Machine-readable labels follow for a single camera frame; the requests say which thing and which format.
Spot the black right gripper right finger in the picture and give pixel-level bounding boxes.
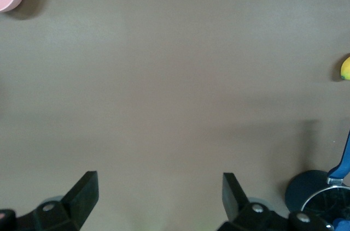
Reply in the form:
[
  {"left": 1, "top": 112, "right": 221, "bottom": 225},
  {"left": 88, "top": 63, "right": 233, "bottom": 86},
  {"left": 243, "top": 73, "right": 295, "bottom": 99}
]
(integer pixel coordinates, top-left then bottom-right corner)
[{"left": 217, "top": 173, "right": 335, "bottom": 231}]

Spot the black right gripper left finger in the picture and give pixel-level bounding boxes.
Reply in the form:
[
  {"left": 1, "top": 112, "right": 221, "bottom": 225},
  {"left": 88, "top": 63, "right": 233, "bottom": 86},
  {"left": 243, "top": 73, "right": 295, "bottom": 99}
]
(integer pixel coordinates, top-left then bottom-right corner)
[{"left": 0, "top": 170, "right": 100, "bottom": 231}]

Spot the yellow lemon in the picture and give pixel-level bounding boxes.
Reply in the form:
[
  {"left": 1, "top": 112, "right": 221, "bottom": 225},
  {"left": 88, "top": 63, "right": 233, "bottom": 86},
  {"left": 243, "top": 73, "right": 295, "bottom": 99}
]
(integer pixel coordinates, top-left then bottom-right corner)
[{"left": 340, "top": 56, "right": 350, "bottom": 81}]

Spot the black pot with blue handle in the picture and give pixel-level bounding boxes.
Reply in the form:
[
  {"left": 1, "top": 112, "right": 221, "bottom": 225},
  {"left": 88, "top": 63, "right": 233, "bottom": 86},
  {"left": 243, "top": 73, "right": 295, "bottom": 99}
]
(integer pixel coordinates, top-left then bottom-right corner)
[{"left": 284, "top": 129, "right": 350, "bottom": 215}]

